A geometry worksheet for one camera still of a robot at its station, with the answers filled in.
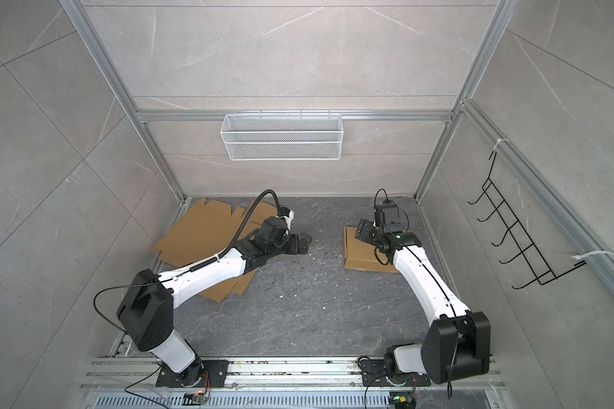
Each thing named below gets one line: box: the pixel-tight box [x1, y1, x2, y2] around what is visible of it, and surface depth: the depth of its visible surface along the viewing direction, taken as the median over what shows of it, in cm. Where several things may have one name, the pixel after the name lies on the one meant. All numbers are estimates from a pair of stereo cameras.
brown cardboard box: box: [343, 226, 400, 273], surface depth 96 cm
